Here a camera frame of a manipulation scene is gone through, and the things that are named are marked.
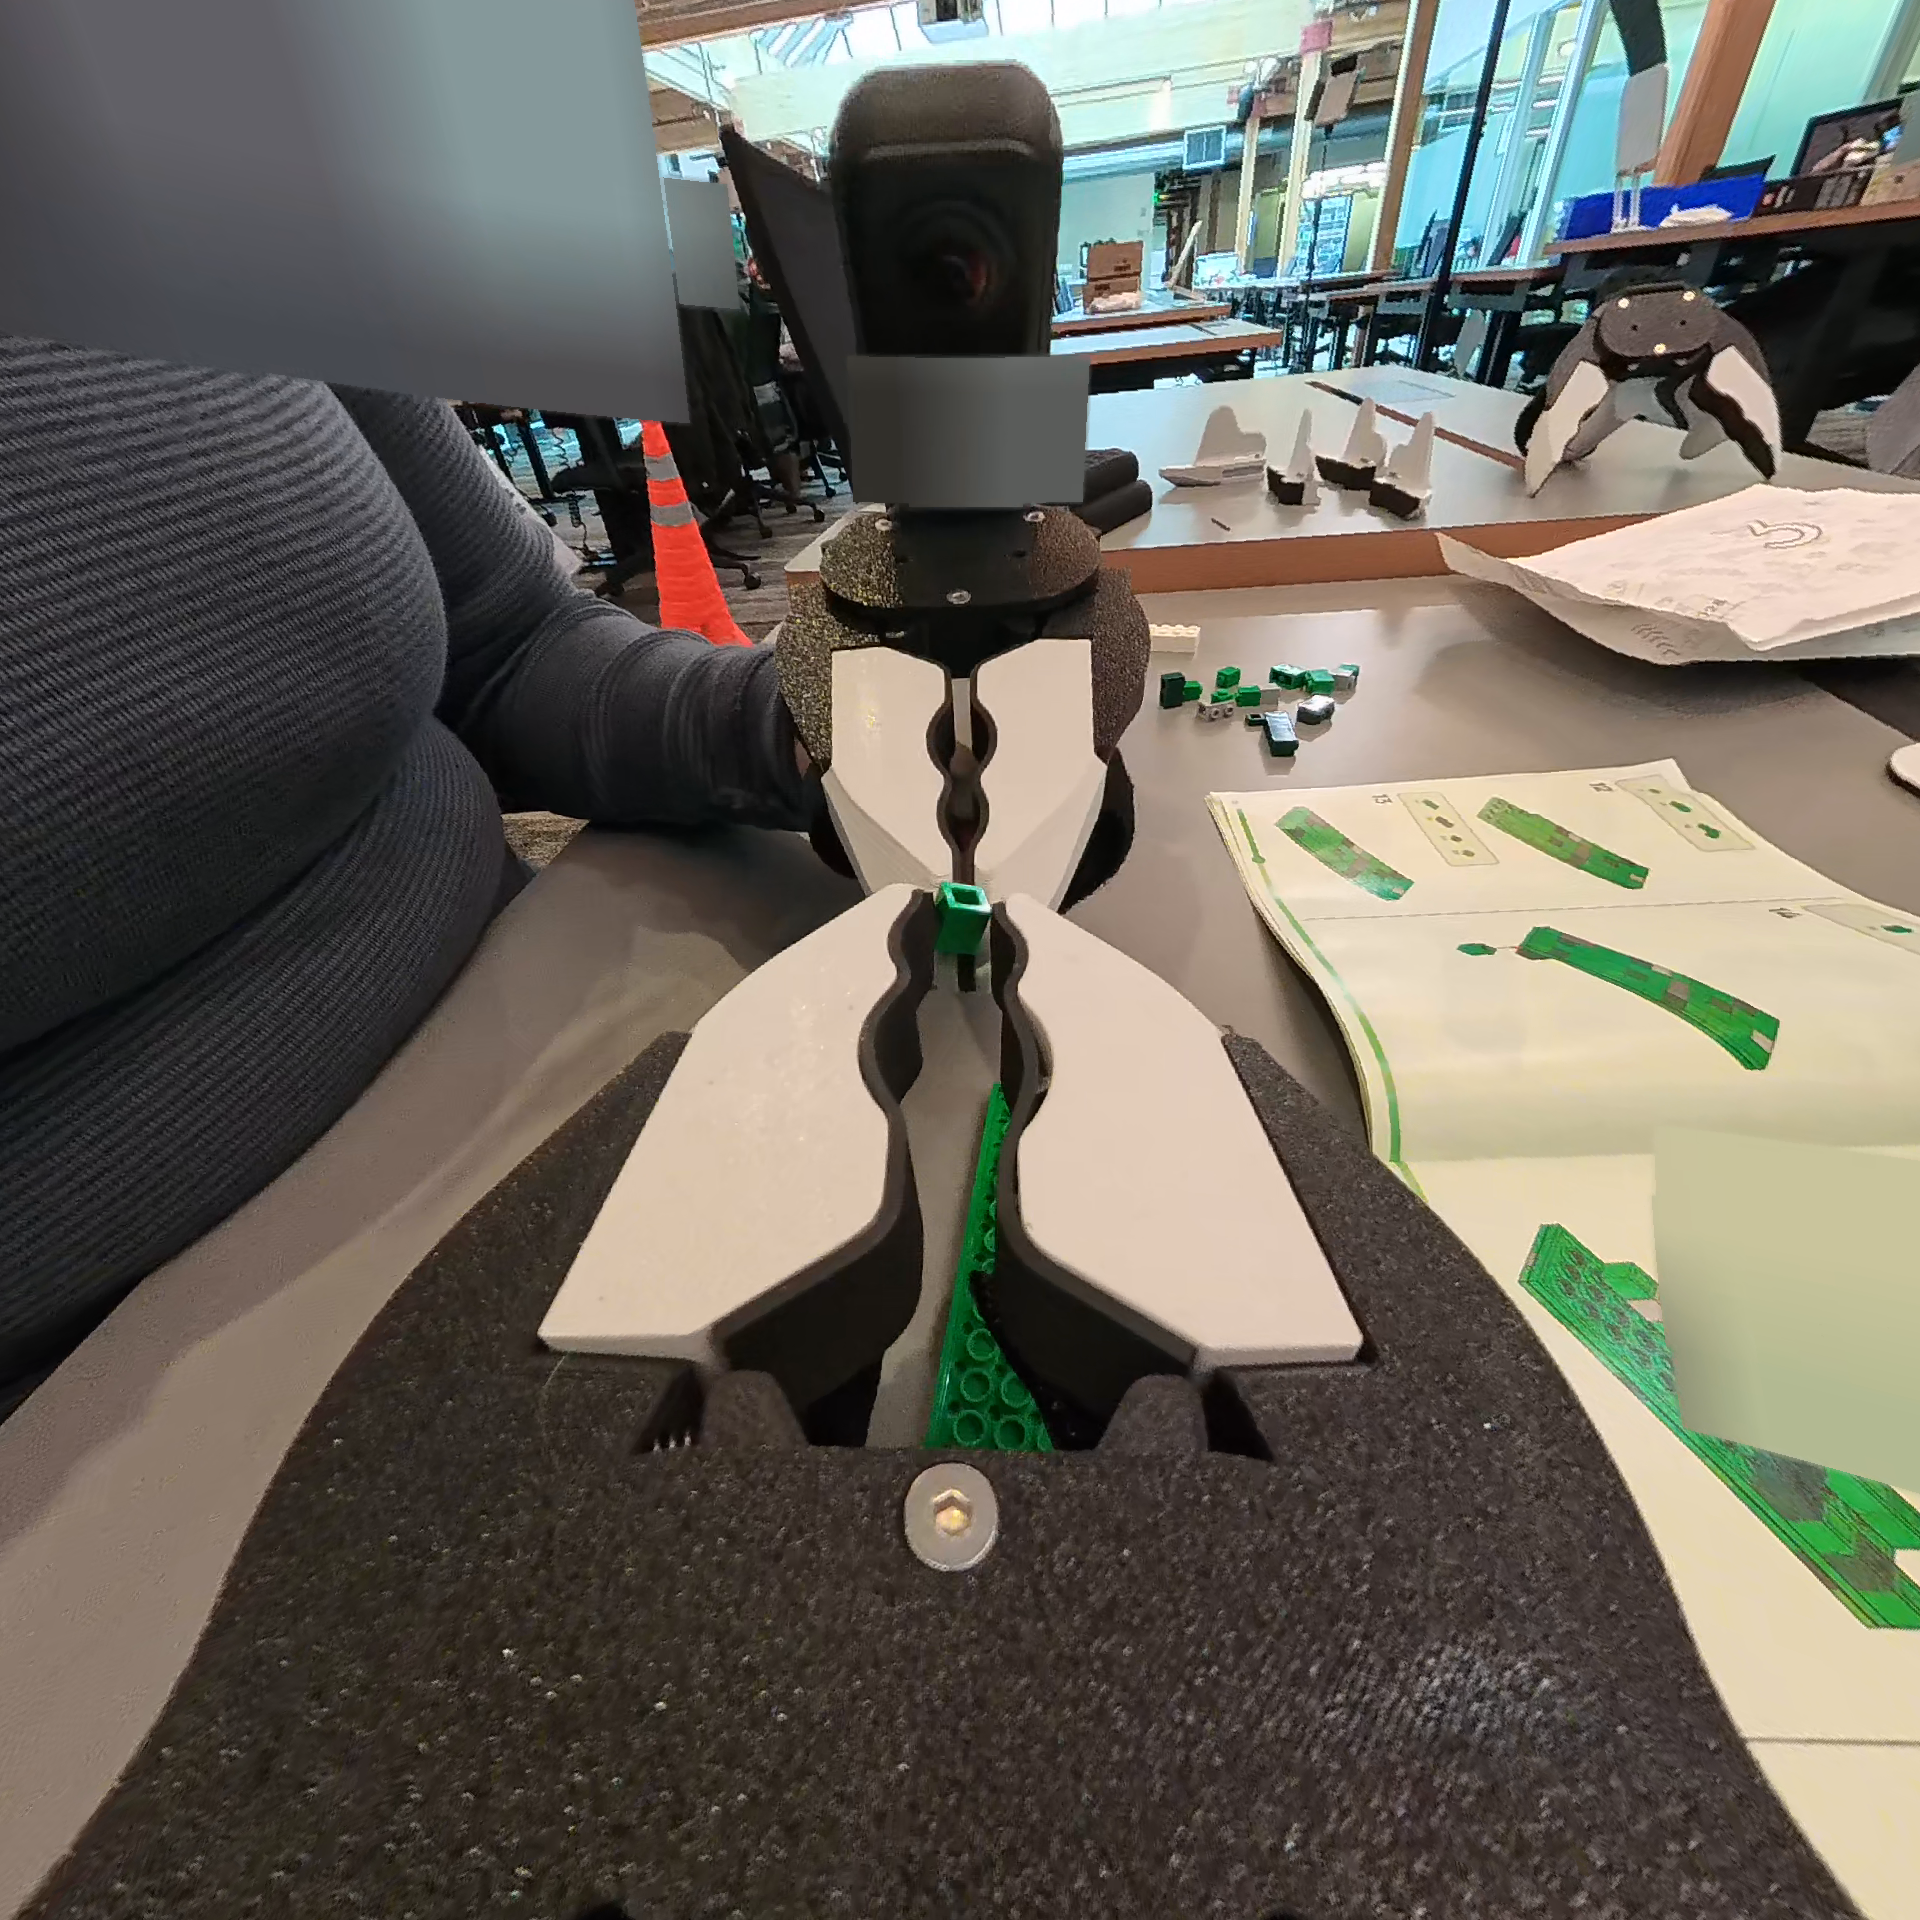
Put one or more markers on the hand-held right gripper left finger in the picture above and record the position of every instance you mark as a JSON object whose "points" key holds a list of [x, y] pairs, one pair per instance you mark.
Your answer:
{"points": [[721, 1170]]}

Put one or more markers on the spare hand-held gripper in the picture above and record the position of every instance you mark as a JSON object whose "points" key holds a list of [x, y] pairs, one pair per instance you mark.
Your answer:
{"points": [[1643, 339]]}

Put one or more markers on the grey desk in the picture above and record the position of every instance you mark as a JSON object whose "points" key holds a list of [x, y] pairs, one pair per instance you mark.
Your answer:
{"points": [[1185, 900]]}

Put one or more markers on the green studded brick plate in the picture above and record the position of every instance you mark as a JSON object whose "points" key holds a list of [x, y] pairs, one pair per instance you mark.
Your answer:
{"points": [[975, 1350]]}

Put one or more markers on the person's left forearm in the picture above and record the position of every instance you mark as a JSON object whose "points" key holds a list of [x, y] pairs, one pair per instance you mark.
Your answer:
{"points": [[631, 705]]}

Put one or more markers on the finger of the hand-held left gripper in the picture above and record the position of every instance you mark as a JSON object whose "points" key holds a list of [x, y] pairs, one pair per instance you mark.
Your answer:
{"points": [[1043, 751], [884, 751]]}

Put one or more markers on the cardboard box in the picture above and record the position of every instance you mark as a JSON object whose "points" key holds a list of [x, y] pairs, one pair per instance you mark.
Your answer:
{"points": [[1112, 271]]}

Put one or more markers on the blue bin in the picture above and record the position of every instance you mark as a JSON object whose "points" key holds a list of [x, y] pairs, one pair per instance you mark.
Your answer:
{"points": [[1665, 202]]}

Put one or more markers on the desk with wooden edge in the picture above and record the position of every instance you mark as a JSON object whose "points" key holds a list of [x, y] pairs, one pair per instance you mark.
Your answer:
{"points": [[1185, 511]]}

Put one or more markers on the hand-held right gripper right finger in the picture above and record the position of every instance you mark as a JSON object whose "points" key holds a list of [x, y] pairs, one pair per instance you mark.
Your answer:
{"points": [[1170, 1185]]}

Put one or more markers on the spare grey gripper finger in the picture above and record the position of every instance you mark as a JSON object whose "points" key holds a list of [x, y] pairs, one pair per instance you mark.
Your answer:
{"points": [[1218, 463], [1406, 477], [1362, 451], [1298, 472]]}

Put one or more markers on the black pouch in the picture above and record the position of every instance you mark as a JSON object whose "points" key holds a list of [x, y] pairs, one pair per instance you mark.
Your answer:
{"points": [[1119, 488]]}

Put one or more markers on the green square hollow brick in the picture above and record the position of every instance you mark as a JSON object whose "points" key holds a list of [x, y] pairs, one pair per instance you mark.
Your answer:
{"points": [[961, 912]]}

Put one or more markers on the background wooden table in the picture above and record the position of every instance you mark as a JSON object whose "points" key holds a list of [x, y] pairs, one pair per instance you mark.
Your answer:
{"points": [[1140, 314], [1170, 345]]}

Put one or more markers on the crumpled white paper sheets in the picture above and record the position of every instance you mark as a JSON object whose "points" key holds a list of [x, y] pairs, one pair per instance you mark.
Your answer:
{"points": [[1724, 579]]}

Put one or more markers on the long dark background table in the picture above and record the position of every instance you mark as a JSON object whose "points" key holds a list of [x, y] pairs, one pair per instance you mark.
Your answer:
{"points": [[1800, 225]]}

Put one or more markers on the open building instruction booklet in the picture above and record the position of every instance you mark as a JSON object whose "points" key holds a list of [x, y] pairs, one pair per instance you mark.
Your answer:
{"points": [[1500, 1051]]}

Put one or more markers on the white brick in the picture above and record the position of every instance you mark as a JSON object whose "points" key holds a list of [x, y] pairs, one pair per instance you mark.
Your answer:
{"points": [[1172, 639]]}

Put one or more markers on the person's torso in dark sweater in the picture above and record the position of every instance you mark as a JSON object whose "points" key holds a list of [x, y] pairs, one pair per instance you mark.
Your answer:
{"points": [[195, 780]]}

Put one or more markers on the pile of small green bricks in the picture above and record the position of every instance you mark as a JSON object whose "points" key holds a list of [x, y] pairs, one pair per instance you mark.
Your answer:
{"points": [[1275, 690]]}

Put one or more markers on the orange traffic cone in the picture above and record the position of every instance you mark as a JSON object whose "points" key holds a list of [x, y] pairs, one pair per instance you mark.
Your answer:
{"points": [[683, 571]]}

